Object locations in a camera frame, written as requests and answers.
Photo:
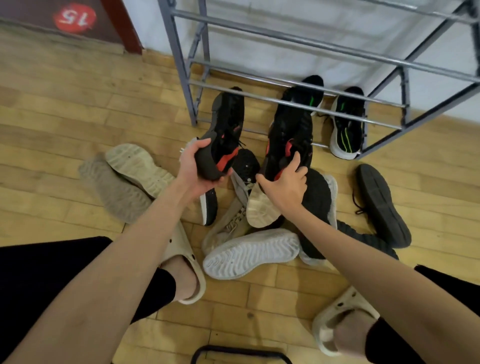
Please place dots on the red door frame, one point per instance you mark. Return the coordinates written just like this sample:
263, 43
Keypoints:
123, 26

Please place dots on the person's right forearm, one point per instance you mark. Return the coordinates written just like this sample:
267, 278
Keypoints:
393, 292

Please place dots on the black red sneaker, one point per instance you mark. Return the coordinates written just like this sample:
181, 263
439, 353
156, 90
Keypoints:
290, 135
225, 127

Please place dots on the red round sticker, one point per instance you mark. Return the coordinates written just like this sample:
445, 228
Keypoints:
75, 18

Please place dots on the person's right hand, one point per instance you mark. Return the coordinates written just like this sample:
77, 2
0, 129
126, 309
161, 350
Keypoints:
285, 187

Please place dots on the black metal stool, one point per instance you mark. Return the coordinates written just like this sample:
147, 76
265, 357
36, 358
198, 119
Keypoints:
240, 349

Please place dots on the grey metal shoe rack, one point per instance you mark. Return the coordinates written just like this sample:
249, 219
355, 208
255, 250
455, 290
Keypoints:
182, 75

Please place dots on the cream clog with flower charm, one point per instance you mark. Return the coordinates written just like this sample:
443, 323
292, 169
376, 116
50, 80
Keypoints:
183, 247

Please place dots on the person's left hand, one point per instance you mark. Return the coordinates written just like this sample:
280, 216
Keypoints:
195, 176

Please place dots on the black green-striped sneaker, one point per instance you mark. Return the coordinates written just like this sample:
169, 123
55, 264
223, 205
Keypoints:
305, 96
347, 138

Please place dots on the person's left forearm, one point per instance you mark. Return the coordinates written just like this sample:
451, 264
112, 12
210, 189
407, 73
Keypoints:
93, 300

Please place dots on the person's right foot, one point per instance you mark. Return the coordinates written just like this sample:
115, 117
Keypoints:
348, 333

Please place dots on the person's left foot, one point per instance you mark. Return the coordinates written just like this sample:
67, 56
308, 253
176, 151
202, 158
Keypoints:
183, 277

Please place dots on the person's foot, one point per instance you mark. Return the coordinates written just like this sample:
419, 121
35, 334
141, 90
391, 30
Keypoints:
183, 277
348, 333

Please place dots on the cream clog with pink charm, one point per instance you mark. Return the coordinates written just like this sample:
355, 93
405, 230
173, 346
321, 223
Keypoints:
330, 318

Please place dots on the dark brown door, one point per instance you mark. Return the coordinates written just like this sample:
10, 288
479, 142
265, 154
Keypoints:
22, 11

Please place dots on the person's black trousers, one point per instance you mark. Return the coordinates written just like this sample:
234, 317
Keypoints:
56, 270

